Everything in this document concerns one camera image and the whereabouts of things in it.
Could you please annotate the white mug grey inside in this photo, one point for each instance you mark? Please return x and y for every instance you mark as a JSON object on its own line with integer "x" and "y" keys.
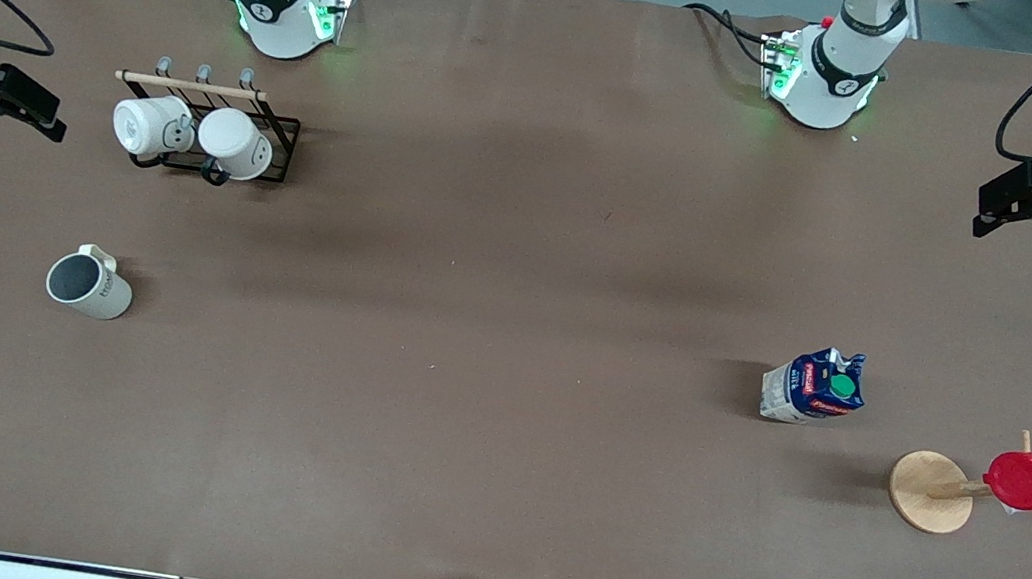
{"x": 106, "y": 298}

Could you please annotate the blue white milk carton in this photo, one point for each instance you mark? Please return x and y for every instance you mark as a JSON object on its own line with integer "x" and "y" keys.
{"x": 805, "y": 391}

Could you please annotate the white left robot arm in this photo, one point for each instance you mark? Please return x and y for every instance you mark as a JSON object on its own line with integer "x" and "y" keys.
{"x": 832, "y": 92}

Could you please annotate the white mug with face print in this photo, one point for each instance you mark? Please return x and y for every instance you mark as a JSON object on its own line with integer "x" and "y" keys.
{"x": 145, "y": 124}

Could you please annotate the plain white mug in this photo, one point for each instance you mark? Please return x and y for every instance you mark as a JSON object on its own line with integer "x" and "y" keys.
{"x": 234, "y": 141}

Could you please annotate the wooden mug tree stand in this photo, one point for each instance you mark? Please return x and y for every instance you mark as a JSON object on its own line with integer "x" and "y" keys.
{"x": 927, "y": 494}

